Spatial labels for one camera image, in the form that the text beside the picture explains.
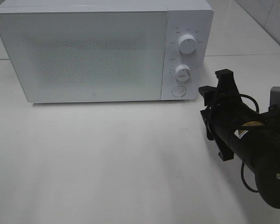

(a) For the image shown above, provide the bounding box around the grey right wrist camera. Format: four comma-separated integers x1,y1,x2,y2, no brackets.
269,86,280,109

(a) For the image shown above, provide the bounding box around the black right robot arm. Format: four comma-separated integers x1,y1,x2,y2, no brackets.
199,69,280,209

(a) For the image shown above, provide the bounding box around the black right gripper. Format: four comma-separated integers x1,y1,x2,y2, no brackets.
198,69,259,140

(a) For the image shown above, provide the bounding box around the white microwave door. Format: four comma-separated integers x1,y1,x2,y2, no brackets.
0,12,167,103

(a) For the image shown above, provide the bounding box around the white microwave oven body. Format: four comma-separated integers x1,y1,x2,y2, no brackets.
0,0,214,100

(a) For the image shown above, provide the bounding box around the white upper microwave knob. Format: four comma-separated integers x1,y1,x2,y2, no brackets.
178,34,197,54

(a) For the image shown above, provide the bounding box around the round white door button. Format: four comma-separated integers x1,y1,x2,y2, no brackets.
172,86,186,97

